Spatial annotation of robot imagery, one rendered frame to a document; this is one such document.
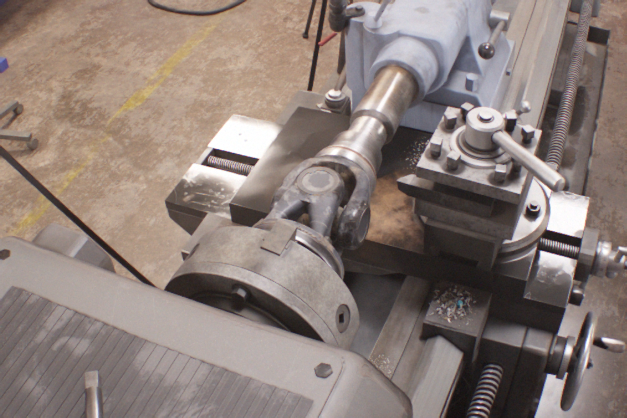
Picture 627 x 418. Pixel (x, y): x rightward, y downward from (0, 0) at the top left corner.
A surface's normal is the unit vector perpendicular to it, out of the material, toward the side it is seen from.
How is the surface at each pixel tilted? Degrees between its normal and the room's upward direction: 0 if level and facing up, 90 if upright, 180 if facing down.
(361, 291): 19
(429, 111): 90
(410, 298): 0
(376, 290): 1
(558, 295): 0
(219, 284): 90
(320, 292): 46
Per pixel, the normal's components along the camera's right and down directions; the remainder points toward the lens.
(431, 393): 0.49, -0.46
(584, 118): -0.05, -0.73
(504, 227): -0.43, 0.63
